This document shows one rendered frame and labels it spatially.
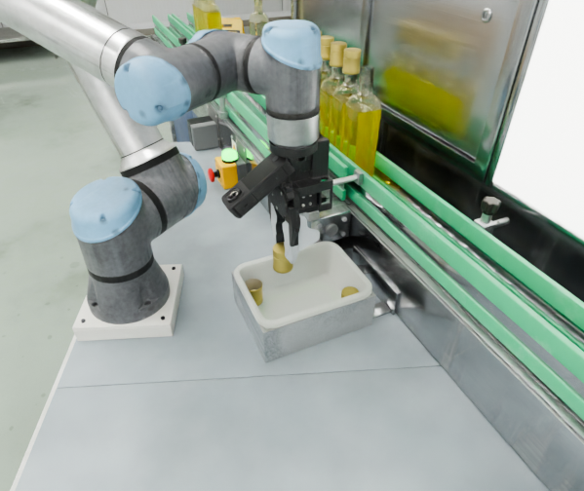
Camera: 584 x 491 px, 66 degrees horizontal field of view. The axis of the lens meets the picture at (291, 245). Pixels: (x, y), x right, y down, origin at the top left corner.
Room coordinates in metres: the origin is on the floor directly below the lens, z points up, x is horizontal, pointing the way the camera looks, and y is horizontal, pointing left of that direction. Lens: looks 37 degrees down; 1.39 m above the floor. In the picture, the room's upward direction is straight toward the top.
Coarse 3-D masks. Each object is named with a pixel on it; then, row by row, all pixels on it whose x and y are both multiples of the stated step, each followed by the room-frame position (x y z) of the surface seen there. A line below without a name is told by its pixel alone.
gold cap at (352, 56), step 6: (348, 48) 0.95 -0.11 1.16; (354, 48) 0.95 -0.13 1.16; (348, 54) 0.93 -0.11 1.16; (354, 54) 0.93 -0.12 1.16; (360, 54) 0.93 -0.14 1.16; (348, 60) 0.93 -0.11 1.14; (354, 60) 0.93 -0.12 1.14; (360, 60) 0.94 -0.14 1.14; (348, 66) 0.93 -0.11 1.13; (354, 66) 0.93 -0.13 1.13; (348, 72) 0.93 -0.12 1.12; (354, 72) 0.93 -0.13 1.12
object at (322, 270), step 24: (240, 264) 0.66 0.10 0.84; (264, 264) 0.67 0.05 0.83; (312, 264) 0.71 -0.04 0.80; (336, 264) 0.70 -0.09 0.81; (240, 288) 0.60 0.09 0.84; (264, 288) 0.66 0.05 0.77; (288, 288) 0.67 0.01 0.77; (312, 288) 0.67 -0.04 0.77; (336, 288) 0.67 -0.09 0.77; (360, 288) 0.61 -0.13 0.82; (264, 312) 0.60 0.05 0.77; (288, 312) 0.60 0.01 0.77; (312, 312) 0.53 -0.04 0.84
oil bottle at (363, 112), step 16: (352, 96) 0.89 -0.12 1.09; (368, 96) 0.87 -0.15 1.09; (352, 112) 0.87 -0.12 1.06; (368, 112) 0.86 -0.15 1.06; (352, 128) 0.87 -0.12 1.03; (368, 128) 0.86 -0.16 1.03; (352, 144) 0.87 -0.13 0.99; (368, 144) 0.87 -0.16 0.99; (352, 160) 0.86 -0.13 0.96; (368, 160) 0.87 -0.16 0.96
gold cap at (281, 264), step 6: (276, 246) 0.60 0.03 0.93; (282, 246) 0.60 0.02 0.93; (276, 252) 0.59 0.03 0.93; (282, 252) 0.59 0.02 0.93; (276, 258) 0.59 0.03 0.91; (282, 258) 0.58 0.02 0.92; (276, 264) 0.59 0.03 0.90; (282, 264) 0.58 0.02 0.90; (288, 264) 0.59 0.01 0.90; (276, 270) 0.59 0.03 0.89; (282, 270) 0.58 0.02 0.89; (288, 270) 0.59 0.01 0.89
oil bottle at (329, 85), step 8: (328, 80) 0.99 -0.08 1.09; (336, 80) 0.98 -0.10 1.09; (320, 88) 1.00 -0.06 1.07; (328, 88) 0.97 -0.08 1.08; (320, 96) 1.00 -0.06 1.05; (328, 96) 0.97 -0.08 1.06; (320, 104) 1.00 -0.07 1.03; (328, 104) 0.97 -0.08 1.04; (320, 112) 1.00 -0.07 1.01; (328, 112) 0.97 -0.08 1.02; (320, 120) 1.00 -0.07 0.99; (328, 120) 0.96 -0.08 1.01; (320, 128) 1.00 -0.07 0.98; (328, 128) 0.96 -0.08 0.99; (328, 136) 0.96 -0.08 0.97
